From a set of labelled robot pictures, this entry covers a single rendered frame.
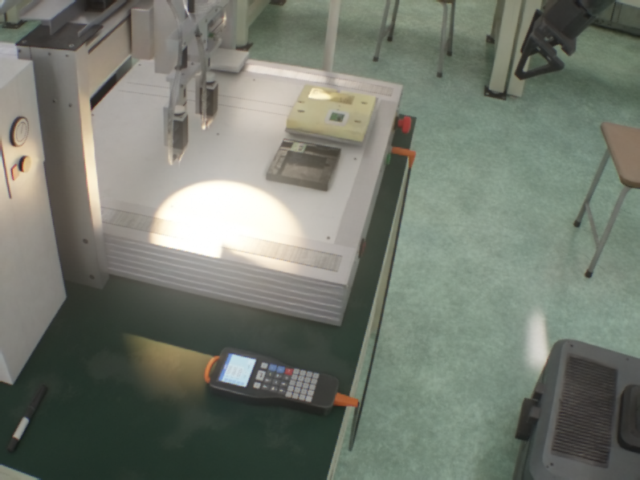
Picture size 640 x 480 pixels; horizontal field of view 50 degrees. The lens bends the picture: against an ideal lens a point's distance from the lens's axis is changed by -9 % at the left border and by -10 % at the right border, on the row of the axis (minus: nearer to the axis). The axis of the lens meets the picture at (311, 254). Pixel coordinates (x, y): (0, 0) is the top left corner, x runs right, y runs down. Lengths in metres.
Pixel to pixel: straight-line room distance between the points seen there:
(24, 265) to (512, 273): 1.87
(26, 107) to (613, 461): 1.52
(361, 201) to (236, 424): 0.49
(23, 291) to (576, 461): 1.30
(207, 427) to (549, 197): 2.22
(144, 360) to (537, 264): 1.80
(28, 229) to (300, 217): 0.48
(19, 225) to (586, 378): 1.47
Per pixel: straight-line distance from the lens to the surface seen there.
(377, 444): 2.07
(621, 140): 2.70
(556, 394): 1.96
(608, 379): 2.06
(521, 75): 1.14
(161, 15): 1.24
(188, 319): 1.29
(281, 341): 1.26
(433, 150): 3.20
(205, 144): 1.52
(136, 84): 1.76
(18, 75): 1.06
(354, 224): 1.33
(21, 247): 1.17
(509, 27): 3.64
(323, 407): 1.14
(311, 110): 1.57
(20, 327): 1.22
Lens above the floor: 1.68
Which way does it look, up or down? 41 degrees down
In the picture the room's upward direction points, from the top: 5 degrees clockwise
